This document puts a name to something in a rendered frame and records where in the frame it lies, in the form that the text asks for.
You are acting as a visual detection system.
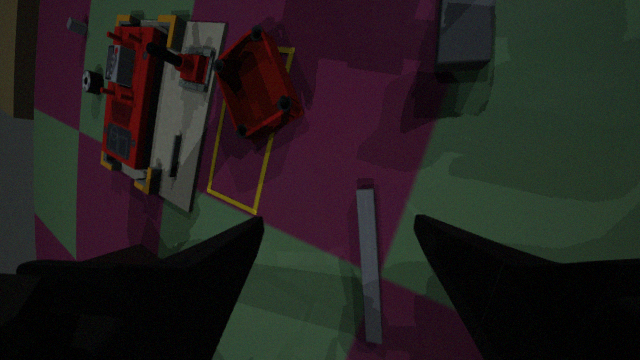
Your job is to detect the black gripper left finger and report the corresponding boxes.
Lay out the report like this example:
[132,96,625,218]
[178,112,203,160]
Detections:
[16,216,264,360]

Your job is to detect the black toy wheel with grey hub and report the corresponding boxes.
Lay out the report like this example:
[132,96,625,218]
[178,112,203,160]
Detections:
[82,70,104,95]

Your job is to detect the grey flat bar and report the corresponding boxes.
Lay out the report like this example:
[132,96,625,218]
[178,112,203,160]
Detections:
[356,189,383,344]

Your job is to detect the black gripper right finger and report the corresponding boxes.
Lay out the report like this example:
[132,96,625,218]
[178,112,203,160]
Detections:
[414,214,640,360]

